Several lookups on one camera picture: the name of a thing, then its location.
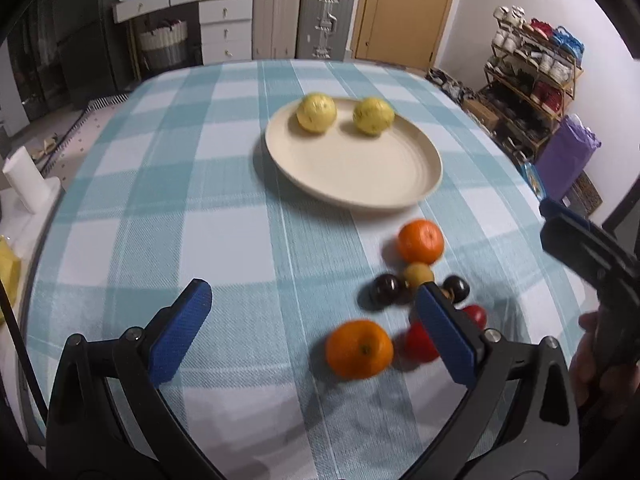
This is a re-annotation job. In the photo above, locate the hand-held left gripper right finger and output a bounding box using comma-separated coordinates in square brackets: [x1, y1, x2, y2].
[405, 282, 582, 480]

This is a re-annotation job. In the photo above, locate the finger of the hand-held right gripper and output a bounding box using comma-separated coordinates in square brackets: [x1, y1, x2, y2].
[539, 197, 640, 287]

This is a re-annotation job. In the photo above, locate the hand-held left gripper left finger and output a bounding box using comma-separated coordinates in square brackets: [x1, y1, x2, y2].
[46, 278, 227, 480]

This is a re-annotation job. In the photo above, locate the red round fruit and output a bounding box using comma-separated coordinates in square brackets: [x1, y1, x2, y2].
[404, 321, 441, 364]
[462, 305, 488, 329]

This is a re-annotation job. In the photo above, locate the dark purple round fruit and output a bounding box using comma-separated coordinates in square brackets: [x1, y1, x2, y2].
[369, 273, 408, 309]
[443, 275, 471, 305]

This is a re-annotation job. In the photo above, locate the tan longan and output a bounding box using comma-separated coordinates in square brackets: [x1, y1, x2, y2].
[403, 262, 435, 288]

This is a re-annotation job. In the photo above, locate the orange mandarin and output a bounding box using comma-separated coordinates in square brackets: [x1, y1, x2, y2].
[325, 320, 394, 380]
[397, 220, 445, 264]

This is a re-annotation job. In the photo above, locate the cream round plate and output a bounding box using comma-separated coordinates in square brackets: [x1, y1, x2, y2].
[264, 96, 444, 211]

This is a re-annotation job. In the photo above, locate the person's right hand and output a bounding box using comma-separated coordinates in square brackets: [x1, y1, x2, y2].
[570, 310, 640, 418]

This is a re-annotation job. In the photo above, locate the dark patterned box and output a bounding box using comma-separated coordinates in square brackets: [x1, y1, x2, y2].
[565, 172, 604, 217]

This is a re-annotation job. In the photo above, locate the blue patterned packet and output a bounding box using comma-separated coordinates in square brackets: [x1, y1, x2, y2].
[520, 160, 549, 199]

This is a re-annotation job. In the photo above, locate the purple bag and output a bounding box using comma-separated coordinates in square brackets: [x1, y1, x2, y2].
[535, 115, 602, 202]

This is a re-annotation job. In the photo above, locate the teal checked tablecloth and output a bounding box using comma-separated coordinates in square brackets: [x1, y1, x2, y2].
[25, 59, 601, 480]

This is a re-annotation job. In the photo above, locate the cardboard box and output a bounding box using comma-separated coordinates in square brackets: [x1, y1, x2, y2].
[462, 97, 501, 131]

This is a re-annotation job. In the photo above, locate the shoe rack with shoes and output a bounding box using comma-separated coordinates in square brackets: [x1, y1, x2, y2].
[481, 5, 586, 161]

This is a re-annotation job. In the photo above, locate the yellow bag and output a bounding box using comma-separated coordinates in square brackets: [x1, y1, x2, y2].
[0, 235, 23, 327]

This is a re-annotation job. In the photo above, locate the pile of shoes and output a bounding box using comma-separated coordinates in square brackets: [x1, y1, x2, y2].
[426, 67, 477, 105]

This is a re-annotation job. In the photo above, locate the white paper towel roll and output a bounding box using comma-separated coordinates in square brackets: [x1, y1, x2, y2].
[2, 146, 52, 214]

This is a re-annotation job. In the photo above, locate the yellow guava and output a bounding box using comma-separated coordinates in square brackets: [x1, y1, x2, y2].
[296, 92, 337, 134]
[353, 97, 396, 136]

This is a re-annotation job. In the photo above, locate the wooden door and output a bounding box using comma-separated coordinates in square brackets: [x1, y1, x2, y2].
[351, 0, 463, 72]

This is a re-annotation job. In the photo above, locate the woven laundry basket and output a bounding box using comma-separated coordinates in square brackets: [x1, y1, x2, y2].
[139, 20, 189, 71]

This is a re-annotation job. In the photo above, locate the white drawer cabinet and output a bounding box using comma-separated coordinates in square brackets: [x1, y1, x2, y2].
[112, 0, 254, 66]

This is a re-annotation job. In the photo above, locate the cream suitcase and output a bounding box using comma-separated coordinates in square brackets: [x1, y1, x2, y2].
[252, 0, 304, 60]

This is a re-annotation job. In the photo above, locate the silver suitcase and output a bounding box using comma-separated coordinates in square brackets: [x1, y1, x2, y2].
[296, 0, 357, 61]

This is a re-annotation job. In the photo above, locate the black cable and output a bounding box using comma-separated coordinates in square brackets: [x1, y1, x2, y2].
[0, 280, 49, 423]

